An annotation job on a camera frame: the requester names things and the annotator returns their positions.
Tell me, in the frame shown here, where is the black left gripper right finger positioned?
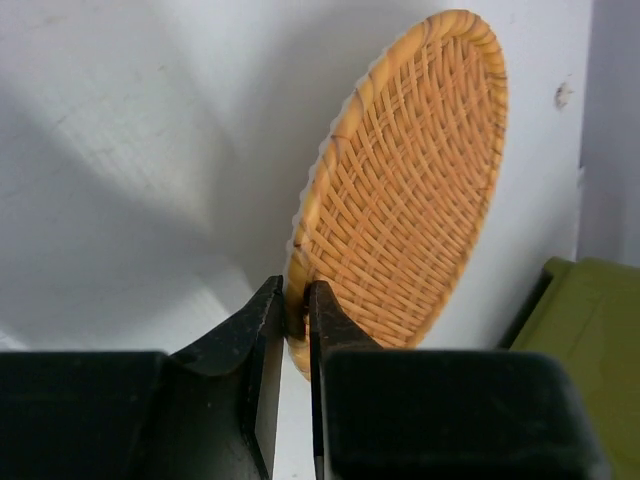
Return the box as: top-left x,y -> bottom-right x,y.
305,281 -> 613,479

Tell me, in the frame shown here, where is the orange woven rattan plate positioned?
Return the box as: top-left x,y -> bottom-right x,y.
285,9 -> 509,375

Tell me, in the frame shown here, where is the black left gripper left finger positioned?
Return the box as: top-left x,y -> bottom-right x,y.
1,276 -> 284,479

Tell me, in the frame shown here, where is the olive green plastic bin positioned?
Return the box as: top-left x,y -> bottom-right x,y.
498,257 -> 639,479

